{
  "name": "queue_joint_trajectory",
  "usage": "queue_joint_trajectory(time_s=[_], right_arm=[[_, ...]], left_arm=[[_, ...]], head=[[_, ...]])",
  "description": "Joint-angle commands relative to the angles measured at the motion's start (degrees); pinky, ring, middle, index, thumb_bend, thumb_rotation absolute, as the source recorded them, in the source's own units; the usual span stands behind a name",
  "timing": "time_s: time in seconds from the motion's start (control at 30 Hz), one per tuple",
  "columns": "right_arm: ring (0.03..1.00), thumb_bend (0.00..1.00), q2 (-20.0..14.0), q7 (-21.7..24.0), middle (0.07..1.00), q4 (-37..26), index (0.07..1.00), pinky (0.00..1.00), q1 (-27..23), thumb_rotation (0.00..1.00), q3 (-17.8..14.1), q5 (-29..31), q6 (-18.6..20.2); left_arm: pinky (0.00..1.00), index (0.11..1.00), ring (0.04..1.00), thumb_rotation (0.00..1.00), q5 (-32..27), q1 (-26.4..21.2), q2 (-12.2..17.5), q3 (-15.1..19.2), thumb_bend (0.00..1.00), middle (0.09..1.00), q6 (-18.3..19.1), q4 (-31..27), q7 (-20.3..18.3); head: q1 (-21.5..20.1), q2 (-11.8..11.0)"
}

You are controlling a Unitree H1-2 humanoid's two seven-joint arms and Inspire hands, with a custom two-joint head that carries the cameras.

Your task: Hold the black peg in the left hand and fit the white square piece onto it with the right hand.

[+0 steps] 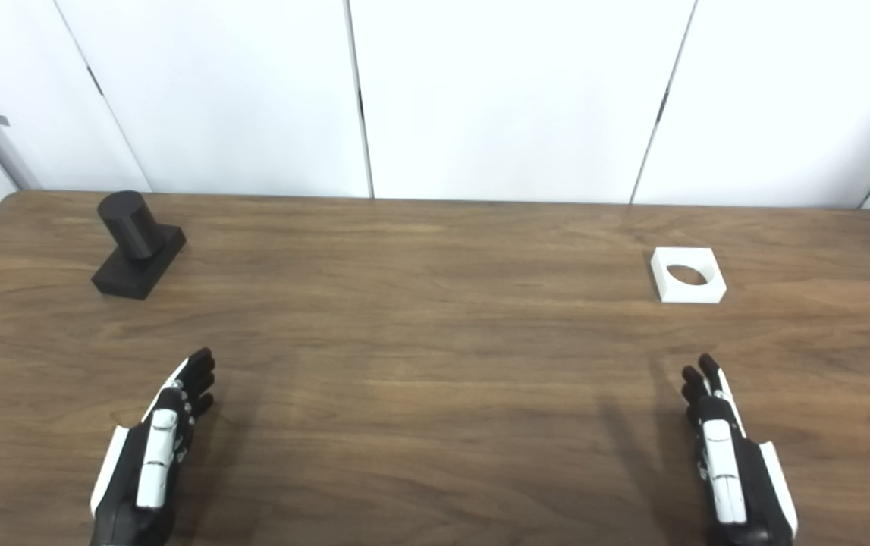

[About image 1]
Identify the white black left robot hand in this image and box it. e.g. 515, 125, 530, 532
90, 347, 217, 546

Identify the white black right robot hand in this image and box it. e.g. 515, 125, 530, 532
680, 353, 798, 546

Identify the white square piece with hole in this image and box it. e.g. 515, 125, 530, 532
650, 247, 727, 305

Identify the black peg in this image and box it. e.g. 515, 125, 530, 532
91, 190, 187, 300

